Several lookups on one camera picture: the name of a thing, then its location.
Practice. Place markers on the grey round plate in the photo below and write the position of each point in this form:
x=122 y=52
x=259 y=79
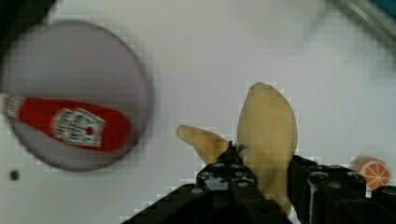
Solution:
x=77 y=61

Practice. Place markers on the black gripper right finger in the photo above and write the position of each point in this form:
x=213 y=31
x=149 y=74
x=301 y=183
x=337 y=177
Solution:
x=333 y=194

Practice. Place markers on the orange slice toy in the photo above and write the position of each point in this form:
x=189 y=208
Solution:
x=375 y=171

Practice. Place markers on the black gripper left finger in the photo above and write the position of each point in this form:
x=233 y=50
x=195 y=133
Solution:
x=225 y=192

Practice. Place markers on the red plush ketchup bottle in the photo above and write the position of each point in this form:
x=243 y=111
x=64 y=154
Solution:
x=76 y=124

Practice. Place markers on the yellow plush peeled banana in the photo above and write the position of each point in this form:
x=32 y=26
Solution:
x=267 y=131

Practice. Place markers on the silver toaster oven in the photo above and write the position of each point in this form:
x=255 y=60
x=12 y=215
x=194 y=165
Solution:
x=378 y=15

